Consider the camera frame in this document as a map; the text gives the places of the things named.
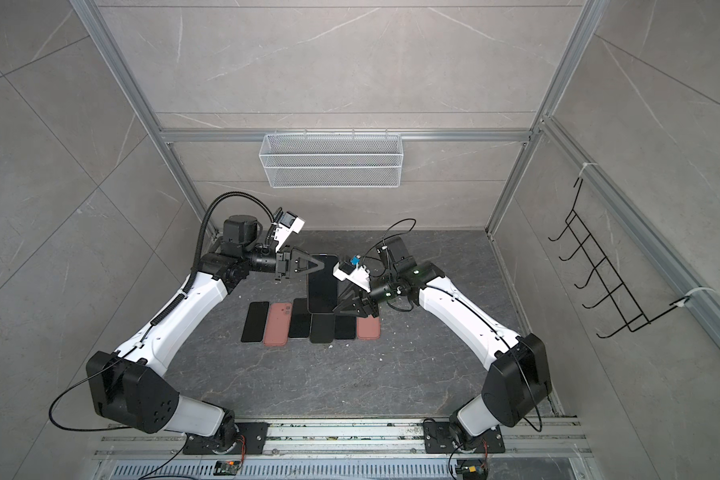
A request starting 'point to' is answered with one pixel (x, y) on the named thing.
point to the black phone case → (322, 328)
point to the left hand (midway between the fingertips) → (322, 263)
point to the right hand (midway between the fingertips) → (339, 304)
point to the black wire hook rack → (606, 277)
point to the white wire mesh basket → (339, 161)
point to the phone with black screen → (255, 322)
